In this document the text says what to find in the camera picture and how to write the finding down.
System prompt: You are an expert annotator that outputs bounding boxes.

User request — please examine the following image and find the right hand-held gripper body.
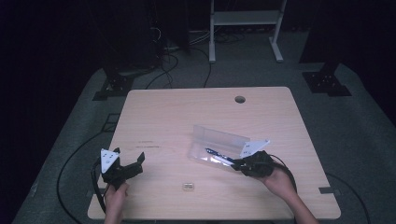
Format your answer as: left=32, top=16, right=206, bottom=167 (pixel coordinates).
left=239, top=139, right=276, bottom=179

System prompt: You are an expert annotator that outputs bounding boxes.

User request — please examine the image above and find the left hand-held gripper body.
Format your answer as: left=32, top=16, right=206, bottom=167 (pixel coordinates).
left=100, top=147, right=146, bottom=191

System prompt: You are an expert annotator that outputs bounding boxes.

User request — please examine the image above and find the blue pen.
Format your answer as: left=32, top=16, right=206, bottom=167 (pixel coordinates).
left=205, top=147, right=235, bottom=163

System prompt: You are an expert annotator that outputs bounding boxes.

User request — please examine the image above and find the clear plastic pencil case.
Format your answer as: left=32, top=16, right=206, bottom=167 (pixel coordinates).
left=187, top=124, right=252, bottom=171

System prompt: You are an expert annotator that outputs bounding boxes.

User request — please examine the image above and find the person's left hand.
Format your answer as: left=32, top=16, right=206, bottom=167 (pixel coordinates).
left=104, top=182, right=131, bottom=217

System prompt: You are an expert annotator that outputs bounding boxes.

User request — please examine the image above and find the person's right hand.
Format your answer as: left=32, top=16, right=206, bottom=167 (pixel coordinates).
left=260, top=167, right=297, bottom=203

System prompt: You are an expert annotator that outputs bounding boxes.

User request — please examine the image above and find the black stand base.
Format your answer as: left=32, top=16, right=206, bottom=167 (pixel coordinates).
left=92, top=65, right=135, bottom=102
left=302, top=61, right=353, bottom=98

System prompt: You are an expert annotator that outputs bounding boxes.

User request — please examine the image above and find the white metal stand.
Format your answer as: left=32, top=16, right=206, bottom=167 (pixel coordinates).
left=208, top=0, right=288, bottom=64

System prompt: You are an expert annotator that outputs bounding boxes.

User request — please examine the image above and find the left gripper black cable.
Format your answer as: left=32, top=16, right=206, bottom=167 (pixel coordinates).
left=91, top=159, right=108, bottom=217

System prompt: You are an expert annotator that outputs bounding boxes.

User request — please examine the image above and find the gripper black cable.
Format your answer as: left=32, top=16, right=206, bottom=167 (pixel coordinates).
left=91, top=159, right=108, bottom=217
left=268, top=153, right=299, bottom=194

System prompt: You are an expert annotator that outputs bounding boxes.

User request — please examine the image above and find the black wire frame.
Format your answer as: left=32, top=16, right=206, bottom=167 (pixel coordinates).
left=102, top=113, right=121, bottom=133

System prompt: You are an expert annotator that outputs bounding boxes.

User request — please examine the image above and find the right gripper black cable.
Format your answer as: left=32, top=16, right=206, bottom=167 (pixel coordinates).
left=268, top=153, right=299, bottom=194

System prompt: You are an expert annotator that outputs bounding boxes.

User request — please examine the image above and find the black floor cable bundle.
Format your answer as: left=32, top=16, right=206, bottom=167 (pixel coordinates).
left=144, top=26, right=213, bottom=91

